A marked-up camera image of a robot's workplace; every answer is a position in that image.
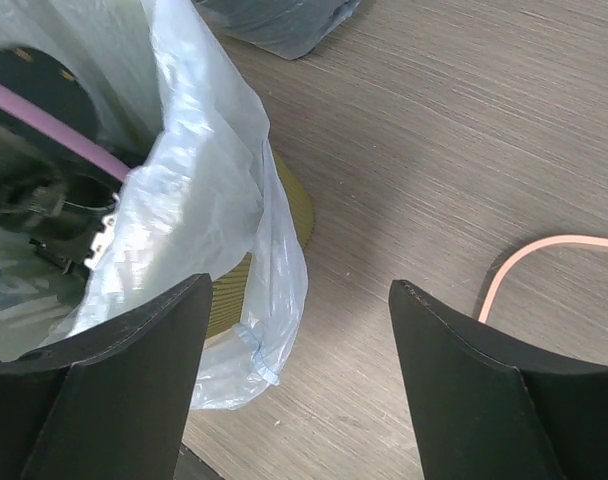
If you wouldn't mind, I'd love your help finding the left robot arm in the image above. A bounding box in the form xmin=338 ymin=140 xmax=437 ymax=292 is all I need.
xmin=0 ymin=45 xmax=121 ymax=274

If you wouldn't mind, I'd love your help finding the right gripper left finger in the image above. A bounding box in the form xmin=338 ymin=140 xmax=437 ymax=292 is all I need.
xmin=0 ymin=274 xmax=212 ymax=480

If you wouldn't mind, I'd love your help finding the pink bin rim ring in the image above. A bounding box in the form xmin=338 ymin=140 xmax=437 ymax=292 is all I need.
xmin=477 ymin=234 xmax=608 ymax=324

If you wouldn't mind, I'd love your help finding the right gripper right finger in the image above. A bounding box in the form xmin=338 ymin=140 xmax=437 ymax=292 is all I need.
xmin=389 ymin=280 xmax=608 ymax=480

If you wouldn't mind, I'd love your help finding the bag filled with pink trash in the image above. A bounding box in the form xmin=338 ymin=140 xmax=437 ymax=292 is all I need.
xmin=194 ymin=0 xmax=360 ymax=60

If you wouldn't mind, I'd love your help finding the green trash bin pink rim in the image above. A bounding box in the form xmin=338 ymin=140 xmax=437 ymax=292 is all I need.
xmin=207 ymin=153 xmax=315 ymax=349

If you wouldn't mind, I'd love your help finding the blue plastic bag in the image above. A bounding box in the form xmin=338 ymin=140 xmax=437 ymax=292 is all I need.
xmin=0 ymin=1 xmax=296 ymax=410

